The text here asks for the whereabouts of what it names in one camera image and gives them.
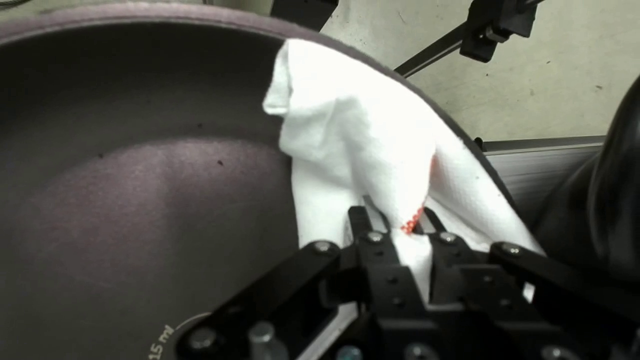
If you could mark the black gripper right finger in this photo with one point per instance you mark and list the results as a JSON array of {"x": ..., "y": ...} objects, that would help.
[{"x": 481, "y": 273}]

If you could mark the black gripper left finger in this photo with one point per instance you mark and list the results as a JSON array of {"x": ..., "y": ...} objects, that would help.
[{"x": 381, "y": 273}]

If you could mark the small white red-striped towel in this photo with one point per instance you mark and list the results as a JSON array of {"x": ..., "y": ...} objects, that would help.
[{"x": 361, "y": 133}]

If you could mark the dark nonstick frying pan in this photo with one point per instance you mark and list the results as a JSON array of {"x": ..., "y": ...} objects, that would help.
[{"x": 133, "y": 201}]

